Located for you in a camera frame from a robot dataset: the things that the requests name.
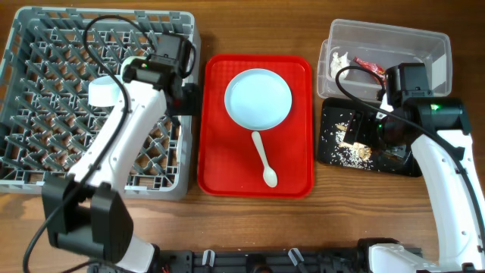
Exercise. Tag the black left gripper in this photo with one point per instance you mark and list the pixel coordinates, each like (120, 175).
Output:
(192, 105)

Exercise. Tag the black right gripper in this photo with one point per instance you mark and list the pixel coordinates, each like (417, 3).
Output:
(358, 128)

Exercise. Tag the rice and food scraps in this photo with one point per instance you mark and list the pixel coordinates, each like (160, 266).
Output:
(332, 150)

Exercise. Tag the red snack wrapper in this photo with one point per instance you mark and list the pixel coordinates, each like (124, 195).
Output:
(376, 68)

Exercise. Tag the large light blue plate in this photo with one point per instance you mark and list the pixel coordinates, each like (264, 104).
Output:
(258, 99)

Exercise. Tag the white tissue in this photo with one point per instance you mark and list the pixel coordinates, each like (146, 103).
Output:
(338, 62)

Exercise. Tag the small light blue saucer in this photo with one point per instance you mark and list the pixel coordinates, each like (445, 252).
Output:
(104, 92)

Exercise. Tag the white plastic spoon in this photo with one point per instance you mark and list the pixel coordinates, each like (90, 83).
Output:
(269, 175)

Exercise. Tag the light green bowl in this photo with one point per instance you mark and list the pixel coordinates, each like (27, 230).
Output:
(128, 61)

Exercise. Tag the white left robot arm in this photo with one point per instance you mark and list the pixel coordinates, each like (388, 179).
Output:
(84, 211)

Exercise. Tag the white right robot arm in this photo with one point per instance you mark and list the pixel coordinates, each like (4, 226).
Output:
(438, 132)

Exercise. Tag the black plastic food-waste tray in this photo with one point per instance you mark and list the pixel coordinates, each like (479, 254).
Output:
(397, 160)

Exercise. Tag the clear plastic waste bin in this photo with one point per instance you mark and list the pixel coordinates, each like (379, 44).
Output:
(387, 46)

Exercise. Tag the grey plastic dishwasher rack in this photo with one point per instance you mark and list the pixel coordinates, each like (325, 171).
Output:
(50, 57)

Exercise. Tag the red plastic serving tray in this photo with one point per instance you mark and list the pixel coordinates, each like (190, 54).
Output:
(228, 162)

